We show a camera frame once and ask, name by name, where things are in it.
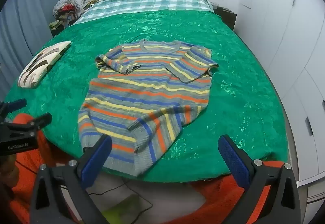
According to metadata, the pile of clothes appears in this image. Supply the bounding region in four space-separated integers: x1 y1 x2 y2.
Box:
48 0 82 36

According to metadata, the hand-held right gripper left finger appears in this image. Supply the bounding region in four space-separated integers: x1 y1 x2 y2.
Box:
30 135 113 224

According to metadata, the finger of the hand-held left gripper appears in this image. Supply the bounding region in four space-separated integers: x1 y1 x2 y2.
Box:
0 113 53 142
0 98 27 119

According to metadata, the orange fuzzy blanket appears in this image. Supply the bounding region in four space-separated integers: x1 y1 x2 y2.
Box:
10 112 287 224

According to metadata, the striped knit sweater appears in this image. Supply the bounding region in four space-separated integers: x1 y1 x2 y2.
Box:
78 39 219 177

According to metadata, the green floral bedspread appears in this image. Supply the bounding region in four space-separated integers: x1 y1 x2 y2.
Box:
4 9 290 184

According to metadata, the green checked bed sheet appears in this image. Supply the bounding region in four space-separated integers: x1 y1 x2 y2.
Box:
72 0 215 26

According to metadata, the yellow green cloth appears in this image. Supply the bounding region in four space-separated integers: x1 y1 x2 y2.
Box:
102 192 153 224

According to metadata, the beige geometric patterned cushion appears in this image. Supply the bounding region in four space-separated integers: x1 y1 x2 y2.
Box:
17 41 72 88

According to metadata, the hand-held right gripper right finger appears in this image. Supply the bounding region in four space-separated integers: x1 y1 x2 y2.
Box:
218 135 301 224

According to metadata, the white wardrobe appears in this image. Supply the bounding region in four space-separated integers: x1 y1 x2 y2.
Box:
234 0 325 189

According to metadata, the grey blue curtain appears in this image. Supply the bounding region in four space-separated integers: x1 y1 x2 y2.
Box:
0 0 66 92

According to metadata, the dark nightstand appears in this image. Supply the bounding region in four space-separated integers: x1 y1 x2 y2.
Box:
213 5 238 31

